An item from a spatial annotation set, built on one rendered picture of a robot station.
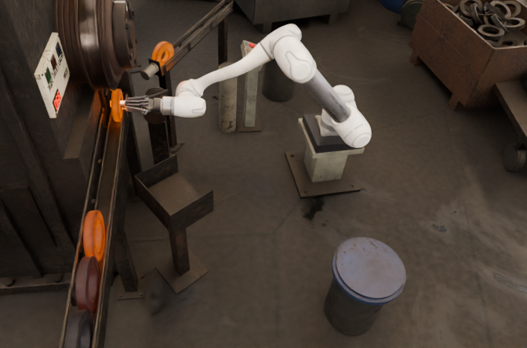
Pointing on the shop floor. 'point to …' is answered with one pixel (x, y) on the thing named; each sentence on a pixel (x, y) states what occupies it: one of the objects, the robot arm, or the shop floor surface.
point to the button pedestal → (250, 121)
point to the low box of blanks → (471, 42)
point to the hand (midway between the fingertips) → (118, 103)
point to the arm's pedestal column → (321, 175)
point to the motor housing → (158, 130)
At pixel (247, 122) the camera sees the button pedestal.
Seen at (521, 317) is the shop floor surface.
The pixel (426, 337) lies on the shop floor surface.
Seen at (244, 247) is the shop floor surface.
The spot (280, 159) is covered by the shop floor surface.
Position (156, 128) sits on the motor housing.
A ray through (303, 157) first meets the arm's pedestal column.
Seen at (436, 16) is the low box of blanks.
